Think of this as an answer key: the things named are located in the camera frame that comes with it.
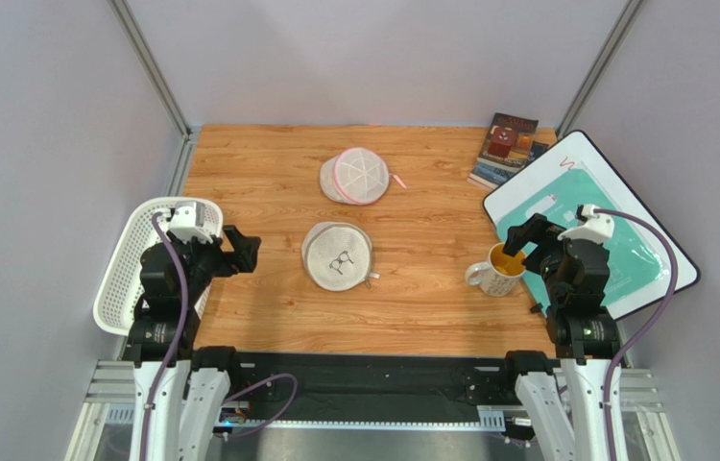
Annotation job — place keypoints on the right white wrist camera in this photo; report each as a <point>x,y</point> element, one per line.
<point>594,225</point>

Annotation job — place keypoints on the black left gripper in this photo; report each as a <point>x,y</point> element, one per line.
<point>242,258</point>

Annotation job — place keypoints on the aluminium frame post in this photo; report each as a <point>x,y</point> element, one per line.
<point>129,25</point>
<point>618,32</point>

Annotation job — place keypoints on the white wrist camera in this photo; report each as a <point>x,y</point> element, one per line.
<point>195,220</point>
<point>594,225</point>

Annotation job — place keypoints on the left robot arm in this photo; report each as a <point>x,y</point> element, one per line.
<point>178,388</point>

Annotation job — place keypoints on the white perforated plastic basket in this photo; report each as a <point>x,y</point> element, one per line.
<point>121,288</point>

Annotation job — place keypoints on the aluminium frame post left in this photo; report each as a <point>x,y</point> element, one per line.
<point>129,25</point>

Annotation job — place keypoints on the beige mesh laundry bag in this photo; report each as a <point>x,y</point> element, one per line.
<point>338,256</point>

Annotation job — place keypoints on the white mug with yellow interior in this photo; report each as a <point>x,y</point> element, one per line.
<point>499,274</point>

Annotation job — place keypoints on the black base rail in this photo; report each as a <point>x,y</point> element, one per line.
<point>367,388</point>

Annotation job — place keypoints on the stack of books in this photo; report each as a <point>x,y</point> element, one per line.
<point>511,144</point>

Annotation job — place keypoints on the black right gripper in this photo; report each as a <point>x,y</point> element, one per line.
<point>540,244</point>

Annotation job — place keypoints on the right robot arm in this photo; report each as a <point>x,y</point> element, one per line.
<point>589,425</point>

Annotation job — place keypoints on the white board with black edge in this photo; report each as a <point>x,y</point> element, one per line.
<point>576,150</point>

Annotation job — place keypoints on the aluminium frame post right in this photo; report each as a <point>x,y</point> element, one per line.
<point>618,32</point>

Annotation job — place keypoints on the pink-trimmed mesh laundry bag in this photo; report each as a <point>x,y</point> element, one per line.
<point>358,177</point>

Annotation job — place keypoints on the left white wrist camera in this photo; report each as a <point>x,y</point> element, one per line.
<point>195,220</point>

